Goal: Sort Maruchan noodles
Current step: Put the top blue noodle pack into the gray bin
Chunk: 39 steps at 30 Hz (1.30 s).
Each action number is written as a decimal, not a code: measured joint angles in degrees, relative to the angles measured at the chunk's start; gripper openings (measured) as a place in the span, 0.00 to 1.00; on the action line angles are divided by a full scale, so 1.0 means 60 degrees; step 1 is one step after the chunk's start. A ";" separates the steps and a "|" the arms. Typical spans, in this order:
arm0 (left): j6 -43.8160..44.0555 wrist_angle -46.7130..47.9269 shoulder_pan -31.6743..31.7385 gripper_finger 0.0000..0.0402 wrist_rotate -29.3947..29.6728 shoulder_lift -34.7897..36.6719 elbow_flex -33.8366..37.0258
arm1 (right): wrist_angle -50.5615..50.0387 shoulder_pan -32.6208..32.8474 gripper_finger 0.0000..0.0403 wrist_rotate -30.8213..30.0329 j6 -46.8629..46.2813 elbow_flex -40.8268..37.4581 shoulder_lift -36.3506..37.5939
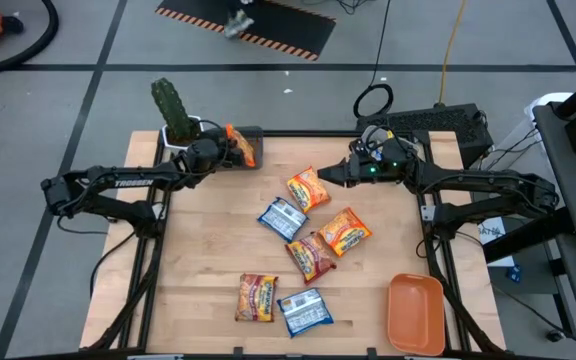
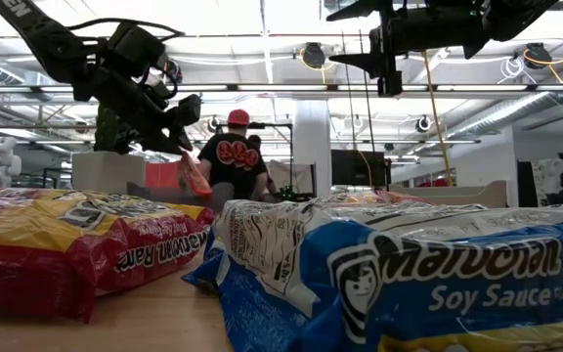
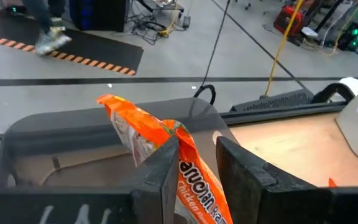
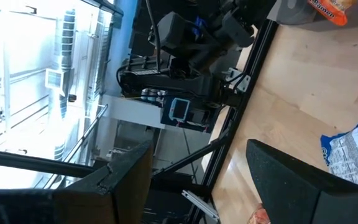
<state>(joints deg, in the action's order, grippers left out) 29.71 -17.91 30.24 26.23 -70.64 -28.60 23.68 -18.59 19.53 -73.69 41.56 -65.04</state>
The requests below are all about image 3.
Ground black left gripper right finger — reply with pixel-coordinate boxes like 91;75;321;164
215;136;358;224

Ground black hanging cable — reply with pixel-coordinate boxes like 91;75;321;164
193;0;232;106

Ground person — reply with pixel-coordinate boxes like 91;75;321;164
21;0;73;57

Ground tangle of floor cables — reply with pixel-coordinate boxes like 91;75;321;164
126;0;193;46

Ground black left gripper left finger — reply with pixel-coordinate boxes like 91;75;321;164
0;135;180;224

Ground orange chicken noodle pack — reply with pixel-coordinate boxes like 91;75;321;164
96;93;234;224

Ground blue-lit computer tower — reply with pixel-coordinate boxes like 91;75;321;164
68;0;129;32

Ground light grey bin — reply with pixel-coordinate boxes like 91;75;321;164
335;88;358;166

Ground red tool case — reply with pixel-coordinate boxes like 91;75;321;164
273;5;305;37

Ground green-lit computer tower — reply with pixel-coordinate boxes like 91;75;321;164
336;21;358;53

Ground black orange-striped floor mat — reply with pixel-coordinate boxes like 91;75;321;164
0;6;145;77

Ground dark translucent grey bin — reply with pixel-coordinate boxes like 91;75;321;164
0;97;239;200

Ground thick black power cable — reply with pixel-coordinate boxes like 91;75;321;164
310;82;356;104

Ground yellow hanging cable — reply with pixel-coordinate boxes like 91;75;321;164
263;0;306;97

